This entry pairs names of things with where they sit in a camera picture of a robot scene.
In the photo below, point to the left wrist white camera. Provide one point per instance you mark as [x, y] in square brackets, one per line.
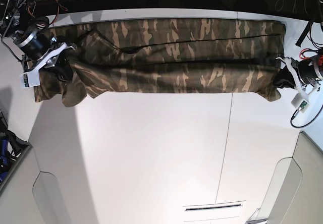
[301, 104]

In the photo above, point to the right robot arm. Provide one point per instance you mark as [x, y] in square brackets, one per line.
[17, 9]

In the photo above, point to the camouflage T-shirt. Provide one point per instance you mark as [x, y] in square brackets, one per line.
[185, 55]

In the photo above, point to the blue and black bin items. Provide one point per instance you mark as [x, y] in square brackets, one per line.
[13, 151]

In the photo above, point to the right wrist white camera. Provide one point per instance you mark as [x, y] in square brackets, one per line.
[30, 79]

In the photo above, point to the right gripper black motor body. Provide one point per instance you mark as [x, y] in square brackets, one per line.
[35, 46]

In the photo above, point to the left gripper black motor body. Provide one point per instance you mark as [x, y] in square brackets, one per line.
[305, 72]

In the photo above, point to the wrist white camera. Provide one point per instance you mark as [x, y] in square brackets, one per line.
[301, 104]
[30, 79]

